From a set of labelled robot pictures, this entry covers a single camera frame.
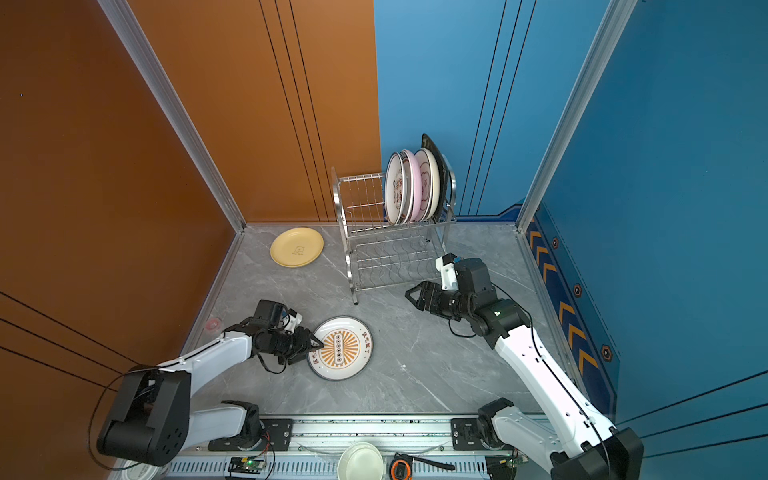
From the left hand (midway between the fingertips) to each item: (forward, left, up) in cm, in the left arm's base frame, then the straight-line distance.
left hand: (319, 345), depth 87 cm
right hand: (+4, -26, +21) cm, 34 cm away
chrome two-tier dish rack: (+36, -17, 0) cm, 40 cm away
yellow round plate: (+39, +16, -1) cm, 42 cm away
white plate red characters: (+34, -21, +31) cm, 51 cm away
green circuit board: (-28, +13, -3) cm, 31 cm away
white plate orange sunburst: (0, -8, -1) cm, 8 cm away
